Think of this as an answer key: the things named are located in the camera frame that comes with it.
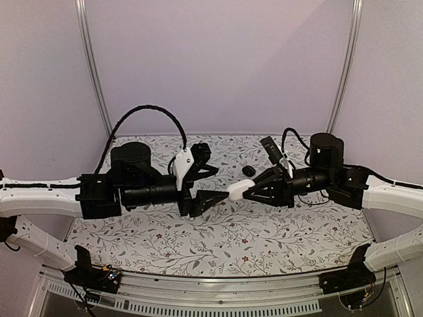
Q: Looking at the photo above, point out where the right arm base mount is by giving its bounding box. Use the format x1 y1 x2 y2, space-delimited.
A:
319 244 376 295

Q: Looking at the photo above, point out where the aluminium frame post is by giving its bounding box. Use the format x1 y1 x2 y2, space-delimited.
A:
326 0 363 134
75 0 113 136

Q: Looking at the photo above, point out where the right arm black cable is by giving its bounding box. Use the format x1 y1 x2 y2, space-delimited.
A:
282 127 313 166

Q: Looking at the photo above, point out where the black earbud charging case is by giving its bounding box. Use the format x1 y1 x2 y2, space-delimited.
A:
242 165 256 177

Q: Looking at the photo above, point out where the right aluminium frame post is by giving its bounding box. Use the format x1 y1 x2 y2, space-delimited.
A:
326 0 363 134

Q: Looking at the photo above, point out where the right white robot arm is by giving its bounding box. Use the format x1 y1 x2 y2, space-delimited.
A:
242 133 422 219

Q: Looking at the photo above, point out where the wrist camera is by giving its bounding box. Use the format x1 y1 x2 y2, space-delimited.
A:
173 143 211 192
260 136 294 178

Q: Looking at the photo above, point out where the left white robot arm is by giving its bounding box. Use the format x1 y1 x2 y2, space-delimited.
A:
1 142 229 287

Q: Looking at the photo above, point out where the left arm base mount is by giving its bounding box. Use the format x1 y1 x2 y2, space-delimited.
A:
64 246 122 294

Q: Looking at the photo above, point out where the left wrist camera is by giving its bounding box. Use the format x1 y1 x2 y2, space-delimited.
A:
173 143 211 192

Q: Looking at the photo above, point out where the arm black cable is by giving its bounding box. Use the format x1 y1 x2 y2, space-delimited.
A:
282 127 313 166
94 104 189 174

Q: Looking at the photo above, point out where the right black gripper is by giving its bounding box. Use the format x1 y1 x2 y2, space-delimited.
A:
241 165 333 209

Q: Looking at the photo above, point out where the floral tablecloth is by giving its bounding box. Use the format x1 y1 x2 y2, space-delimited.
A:
64 133 376 278

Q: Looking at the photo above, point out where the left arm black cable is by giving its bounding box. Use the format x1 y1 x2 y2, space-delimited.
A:
94 104 189 174

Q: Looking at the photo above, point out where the front aluminium rail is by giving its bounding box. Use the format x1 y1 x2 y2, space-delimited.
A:
28 265 418 316

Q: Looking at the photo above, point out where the left aluminium frame post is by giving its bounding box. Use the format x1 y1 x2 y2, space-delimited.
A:
75 0 113 136

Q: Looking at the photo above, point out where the white oval case lid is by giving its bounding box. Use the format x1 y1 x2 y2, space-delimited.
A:
227 179 255 201

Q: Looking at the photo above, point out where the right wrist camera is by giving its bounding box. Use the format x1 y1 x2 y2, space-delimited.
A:
260 136 294 178

